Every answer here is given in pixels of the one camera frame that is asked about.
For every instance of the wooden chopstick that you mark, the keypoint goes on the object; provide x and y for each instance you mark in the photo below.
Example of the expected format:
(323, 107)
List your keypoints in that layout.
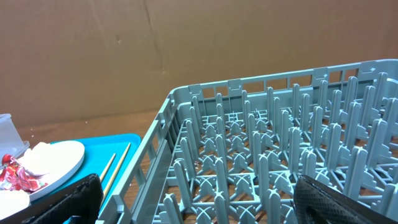
(106, 169)
(115, 173)

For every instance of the wooden chopstick right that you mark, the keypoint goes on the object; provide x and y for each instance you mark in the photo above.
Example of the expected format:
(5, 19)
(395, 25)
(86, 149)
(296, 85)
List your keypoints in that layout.
(115, 173)

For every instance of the white tissue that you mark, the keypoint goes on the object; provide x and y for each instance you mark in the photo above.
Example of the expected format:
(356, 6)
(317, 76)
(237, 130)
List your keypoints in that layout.
(40, 160)

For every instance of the wooden chopstick left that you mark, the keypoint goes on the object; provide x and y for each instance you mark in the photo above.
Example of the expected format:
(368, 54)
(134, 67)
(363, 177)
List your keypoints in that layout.
(106, 169)

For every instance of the grey dishwasher rack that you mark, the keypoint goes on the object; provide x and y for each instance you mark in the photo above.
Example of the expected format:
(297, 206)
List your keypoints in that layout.
(233, 150)

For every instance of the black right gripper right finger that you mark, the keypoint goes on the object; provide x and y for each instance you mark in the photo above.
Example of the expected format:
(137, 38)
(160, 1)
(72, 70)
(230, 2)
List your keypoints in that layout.
(315, 202)

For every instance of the large white plate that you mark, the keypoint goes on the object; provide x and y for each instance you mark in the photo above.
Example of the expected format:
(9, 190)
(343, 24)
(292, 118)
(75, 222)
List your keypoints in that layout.
(70, 156)

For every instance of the clear plastic bin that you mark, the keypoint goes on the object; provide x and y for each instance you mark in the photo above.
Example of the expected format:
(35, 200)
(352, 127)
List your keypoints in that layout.
(10, 140)

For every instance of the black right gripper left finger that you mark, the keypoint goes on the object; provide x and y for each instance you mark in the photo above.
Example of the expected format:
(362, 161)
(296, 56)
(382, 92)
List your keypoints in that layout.
(77, 203)

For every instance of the teal plastic tray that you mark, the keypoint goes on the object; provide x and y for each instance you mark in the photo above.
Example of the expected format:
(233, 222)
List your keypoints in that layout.
(98, 152)

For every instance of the red snack wrapper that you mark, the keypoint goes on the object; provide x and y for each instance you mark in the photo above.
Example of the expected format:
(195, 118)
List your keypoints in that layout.
(15, 177)

